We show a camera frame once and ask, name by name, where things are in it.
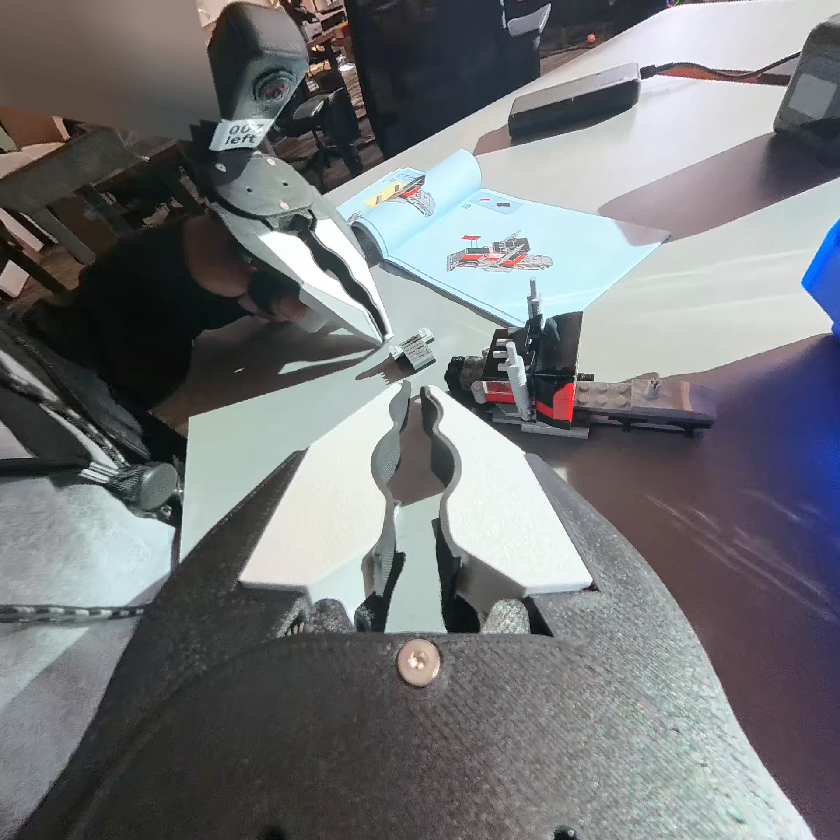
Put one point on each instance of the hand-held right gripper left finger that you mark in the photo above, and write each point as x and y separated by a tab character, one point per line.
321	518

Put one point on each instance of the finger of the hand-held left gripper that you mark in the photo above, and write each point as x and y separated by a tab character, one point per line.
308	275
367	289

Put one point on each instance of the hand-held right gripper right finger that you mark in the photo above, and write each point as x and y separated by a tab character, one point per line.
512	525

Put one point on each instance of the grey black grille brick assembly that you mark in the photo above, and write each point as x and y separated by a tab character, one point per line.
417	351

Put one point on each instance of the black red toy brick truck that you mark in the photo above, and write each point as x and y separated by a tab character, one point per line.
558	387

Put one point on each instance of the light blue instruction booklet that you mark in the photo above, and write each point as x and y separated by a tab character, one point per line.
558	249

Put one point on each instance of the blue plastic parts bin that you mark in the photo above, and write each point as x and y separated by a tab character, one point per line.
823	275

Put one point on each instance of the person's left forearm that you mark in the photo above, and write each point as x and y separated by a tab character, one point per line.
118	315

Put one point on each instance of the grey desk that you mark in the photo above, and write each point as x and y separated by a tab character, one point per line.
722	229

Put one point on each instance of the person's left hand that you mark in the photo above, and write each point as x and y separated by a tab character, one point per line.
216	262

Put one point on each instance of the black office chair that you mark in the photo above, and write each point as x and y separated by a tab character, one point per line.
328	124

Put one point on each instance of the wooden side table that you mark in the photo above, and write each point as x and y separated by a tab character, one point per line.
79	157

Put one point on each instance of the black high-back chair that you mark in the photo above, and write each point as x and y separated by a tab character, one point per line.
426	79

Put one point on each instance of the black flat power bank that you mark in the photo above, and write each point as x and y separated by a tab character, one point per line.
571	98

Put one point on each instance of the dark grey cube device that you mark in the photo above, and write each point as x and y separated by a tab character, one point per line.
810	98

